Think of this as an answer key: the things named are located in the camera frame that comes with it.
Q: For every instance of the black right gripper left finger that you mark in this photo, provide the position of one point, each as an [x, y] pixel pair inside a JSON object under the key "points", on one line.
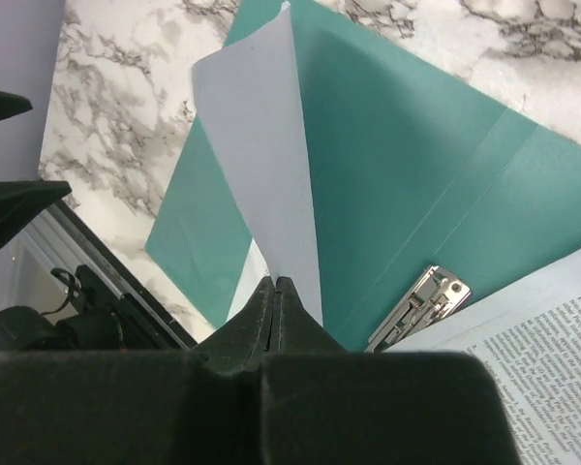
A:
{"points": [[133, 407]]}

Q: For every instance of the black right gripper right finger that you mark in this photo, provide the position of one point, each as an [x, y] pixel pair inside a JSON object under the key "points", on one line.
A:
{"points": [[393, 408]]}

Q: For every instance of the silver metal folder clip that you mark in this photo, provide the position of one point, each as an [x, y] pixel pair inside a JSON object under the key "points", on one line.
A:
{"points": [[434, 296]]}

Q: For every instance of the printed paper stack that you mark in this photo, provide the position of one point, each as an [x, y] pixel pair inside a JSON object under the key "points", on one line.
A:
{"points": [[528, 336]]}

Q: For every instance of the teal plastic file folder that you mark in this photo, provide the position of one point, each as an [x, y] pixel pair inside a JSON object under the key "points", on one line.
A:
{"points": [[408, 164]]}

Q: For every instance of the printed paper sheets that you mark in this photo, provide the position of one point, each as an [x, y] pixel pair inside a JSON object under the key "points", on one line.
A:
{"points": [[248, 102]]}

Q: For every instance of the aluminium frame rail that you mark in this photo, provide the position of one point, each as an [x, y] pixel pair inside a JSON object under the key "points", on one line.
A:
{"points": [[65, 272]]}

